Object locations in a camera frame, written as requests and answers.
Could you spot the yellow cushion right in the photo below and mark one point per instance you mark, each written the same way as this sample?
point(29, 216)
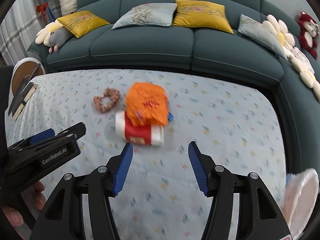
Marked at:
point(201, 14)

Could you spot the book on table edge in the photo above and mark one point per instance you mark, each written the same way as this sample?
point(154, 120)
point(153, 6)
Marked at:
point(23, 94)

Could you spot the blue crumpled wrapper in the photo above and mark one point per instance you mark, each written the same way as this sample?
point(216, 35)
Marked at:
point(170, 117)

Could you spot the person left hand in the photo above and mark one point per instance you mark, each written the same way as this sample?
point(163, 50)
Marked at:
point(21, 203)

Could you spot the orange wrapper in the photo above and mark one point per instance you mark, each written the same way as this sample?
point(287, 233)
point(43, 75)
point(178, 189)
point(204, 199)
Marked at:
point(147, 104)

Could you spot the light blue cushion centre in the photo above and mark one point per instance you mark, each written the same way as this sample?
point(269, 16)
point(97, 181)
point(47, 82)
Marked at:
point(158, 14)

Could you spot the floral light blue tablecloth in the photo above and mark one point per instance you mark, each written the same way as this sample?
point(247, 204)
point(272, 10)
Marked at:
point(234, 124)

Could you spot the dark green sectional sofa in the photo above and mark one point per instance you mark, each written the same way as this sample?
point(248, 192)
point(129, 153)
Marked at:
point(203, 51)

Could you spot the round wooden side table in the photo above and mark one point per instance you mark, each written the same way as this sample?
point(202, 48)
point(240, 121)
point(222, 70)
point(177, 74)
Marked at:
point(24, 69)

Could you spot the cream flower plush left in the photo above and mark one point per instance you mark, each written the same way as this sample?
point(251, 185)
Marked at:
point(42, 37)

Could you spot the light blue cushion right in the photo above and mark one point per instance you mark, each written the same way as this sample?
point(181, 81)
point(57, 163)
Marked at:
point(260, 34)

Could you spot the yellow cushion left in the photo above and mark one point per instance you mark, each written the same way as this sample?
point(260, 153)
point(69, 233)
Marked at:
point(82, 22)

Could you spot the white flower plush cushion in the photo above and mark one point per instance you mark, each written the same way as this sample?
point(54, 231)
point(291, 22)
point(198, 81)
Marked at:
point(279, 28)

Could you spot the yellow cushion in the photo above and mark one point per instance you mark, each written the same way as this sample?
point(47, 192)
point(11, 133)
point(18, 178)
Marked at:
point(201, 14)
point(82, 22)

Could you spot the grey plush toy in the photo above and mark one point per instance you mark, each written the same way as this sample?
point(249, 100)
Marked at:
point(58, 38)

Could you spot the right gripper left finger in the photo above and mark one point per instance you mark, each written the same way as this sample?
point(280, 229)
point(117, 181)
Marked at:
point(62, 215)

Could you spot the red white teddy bear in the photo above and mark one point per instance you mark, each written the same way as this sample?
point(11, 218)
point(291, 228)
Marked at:
point(309, 30)

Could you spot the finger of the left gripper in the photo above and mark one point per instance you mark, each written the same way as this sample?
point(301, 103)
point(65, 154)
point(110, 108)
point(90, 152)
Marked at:
point(27, 161)
point(42, 136)

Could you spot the light blue cushion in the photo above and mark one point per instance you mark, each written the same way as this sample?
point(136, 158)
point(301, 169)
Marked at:
point(158, 14)
point(260, 34)

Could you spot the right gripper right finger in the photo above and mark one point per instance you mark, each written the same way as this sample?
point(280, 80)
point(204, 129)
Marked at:
point(259, 215)

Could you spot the pink brown scrunchie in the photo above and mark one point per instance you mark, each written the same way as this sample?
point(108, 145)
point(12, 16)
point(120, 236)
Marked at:
point(107, 101)

